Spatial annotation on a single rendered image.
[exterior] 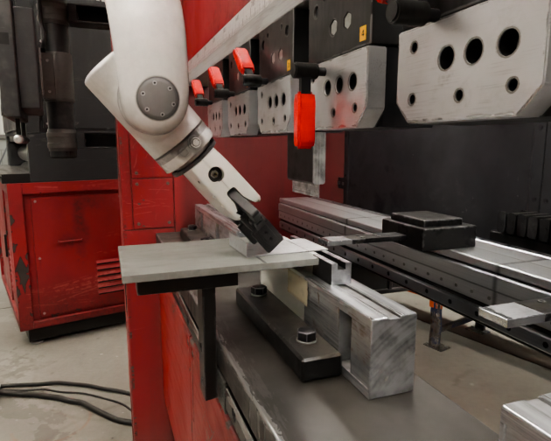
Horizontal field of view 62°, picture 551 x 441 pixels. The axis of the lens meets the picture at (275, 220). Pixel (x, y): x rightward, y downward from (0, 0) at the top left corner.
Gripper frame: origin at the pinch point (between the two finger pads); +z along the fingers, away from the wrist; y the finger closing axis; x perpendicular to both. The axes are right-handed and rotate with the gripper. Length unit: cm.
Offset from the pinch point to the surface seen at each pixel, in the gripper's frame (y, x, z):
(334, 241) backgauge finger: -1.1, -7.9, 9.5
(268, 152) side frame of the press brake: 84, -34, 15
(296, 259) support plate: -7.8, -0.2, 3.3
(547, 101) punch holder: -43.3, -12.3, -10.6
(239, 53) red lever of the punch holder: 10.4, -18.5, -20.8
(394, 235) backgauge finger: -1.2, -16.7, 16.9
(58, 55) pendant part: 142, -9, -55
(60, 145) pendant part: 142, 15, -29
